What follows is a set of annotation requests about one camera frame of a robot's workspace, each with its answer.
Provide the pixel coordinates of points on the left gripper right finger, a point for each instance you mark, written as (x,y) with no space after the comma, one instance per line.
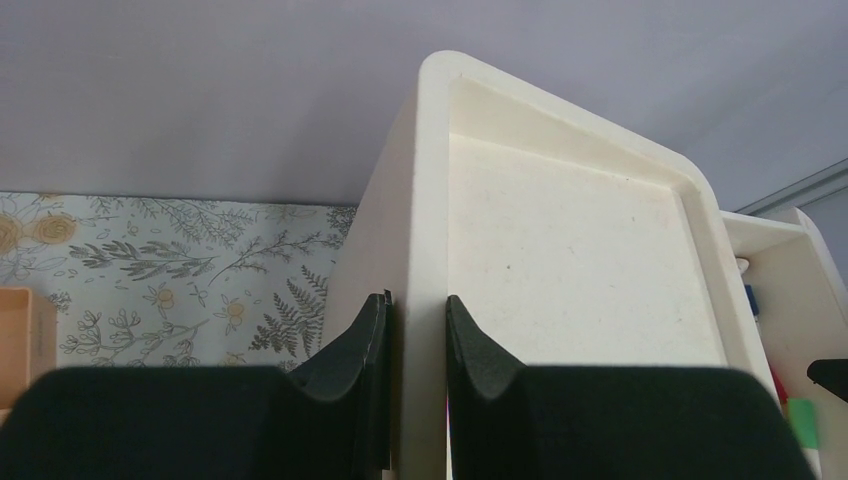
(510,420)

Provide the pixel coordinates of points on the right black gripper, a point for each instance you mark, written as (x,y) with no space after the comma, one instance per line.
(832,375)

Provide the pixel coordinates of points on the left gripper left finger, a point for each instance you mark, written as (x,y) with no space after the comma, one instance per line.
(326,419)

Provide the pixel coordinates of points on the white top drawer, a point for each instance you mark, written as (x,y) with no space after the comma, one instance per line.
(802,302)

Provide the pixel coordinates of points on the white three-drawer cabinet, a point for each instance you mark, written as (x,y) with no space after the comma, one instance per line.
(570,239)

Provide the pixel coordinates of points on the floral table mat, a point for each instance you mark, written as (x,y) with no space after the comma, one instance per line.
(148,282)

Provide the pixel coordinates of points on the peach plastic file organizer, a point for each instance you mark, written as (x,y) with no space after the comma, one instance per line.
(28,342)

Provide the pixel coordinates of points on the aluminium corner frame post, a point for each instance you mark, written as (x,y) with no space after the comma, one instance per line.
(820,185)

